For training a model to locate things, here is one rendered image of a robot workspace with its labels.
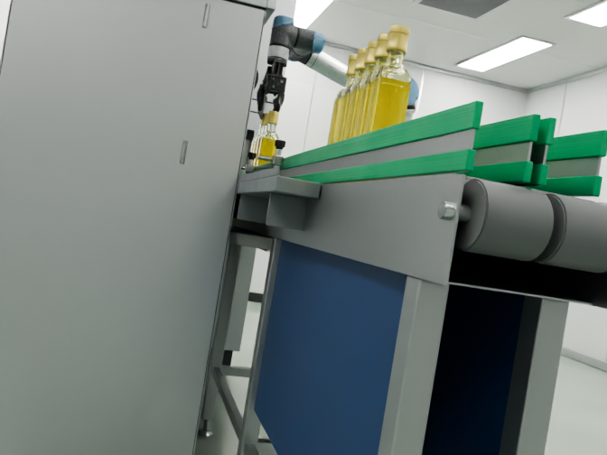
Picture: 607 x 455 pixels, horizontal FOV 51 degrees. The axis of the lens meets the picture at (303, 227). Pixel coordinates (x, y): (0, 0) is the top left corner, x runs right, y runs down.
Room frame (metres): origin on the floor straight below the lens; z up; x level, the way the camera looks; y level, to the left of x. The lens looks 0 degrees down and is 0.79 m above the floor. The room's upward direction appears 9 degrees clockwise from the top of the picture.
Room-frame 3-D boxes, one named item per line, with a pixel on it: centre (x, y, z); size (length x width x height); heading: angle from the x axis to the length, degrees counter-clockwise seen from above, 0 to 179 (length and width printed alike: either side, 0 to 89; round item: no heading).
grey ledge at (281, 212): (1.66, 0.14, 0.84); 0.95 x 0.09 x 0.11; 14
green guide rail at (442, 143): (2.32, 0.24, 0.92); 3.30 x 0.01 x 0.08; 14
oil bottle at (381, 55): (1.17, -0.10, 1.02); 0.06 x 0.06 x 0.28; 14
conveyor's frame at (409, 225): (2.32, 0.15, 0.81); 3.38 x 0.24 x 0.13; 14
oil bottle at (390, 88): (1.11, -0.11, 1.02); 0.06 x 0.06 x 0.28; 14
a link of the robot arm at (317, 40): (2.31, 0.10, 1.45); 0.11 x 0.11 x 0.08; 18
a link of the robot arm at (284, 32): (2.26, 0.18, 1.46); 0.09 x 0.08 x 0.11; 108
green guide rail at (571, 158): (1.61, -0.12, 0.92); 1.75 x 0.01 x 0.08; 14
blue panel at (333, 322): (1.61, -0.03, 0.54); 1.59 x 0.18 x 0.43; 14
